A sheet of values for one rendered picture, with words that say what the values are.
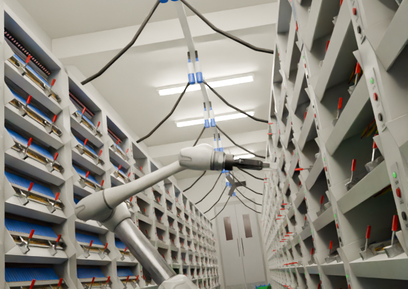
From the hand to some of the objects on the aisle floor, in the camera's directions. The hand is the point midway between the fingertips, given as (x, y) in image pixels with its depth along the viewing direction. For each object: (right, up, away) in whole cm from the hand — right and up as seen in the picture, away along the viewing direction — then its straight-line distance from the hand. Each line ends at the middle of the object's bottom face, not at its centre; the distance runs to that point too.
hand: (269, 166), depth 211 cm
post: (+25, -55, -141) cm, 154 cm away
